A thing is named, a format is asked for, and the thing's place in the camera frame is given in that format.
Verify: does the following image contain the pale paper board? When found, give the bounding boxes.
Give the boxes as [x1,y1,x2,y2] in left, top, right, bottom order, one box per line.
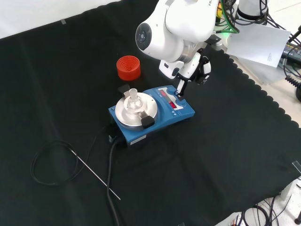
[227,23,292,68]

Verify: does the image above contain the orange ribbed flask ring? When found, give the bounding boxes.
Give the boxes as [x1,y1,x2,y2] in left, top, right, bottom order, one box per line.
[116,55,142,81]

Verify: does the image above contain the black bench cloth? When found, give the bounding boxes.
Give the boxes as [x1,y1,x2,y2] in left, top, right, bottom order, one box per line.
[0,0,301,226]

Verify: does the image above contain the aluminium heating block black handles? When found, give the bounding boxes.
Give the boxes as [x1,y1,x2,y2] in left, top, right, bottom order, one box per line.
[114,83,158,131]

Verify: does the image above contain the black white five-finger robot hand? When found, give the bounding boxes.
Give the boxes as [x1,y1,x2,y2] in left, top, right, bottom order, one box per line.
[158,52,212,99]

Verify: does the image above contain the clear glass round-bottom flask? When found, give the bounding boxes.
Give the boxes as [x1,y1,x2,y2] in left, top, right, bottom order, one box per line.
[124,88,143,116]

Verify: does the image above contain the black power adapter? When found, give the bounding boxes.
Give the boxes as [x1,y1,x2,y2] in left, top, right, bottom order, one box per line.
[281,41,301,61]

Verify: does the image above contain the black floor cable bundle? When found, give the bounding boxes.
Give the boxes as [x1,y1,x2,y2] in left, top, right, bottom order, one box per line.
[231,195,293,226]

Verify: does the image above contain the black heater power cable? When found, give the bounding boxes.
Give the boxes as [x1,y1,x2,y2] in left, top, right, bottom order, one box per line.
[106,135,123,226]

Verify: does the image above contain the green cable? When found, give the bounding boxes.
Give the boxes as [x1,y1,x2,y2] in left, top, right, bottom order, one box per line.
[215,14,241,34]

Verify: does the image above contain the steel probe with black cable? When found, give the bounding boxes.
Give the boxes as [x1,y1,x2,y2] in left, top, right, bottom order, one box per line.
[31,135,121,201]

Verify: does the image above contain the black coiled cable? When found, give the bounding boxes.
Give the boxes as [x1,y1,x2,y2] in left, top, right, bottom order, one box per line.
[285,75,301,88]

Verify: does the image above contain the yellow stop button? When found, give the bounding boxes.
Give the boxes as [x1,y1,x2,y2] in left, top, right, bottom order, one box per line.
[215,1,223,19]

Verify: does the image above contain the heater with blue base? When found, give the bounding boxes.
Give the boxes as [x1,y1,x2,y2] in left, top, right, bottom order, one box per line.
[108,85,196,148]

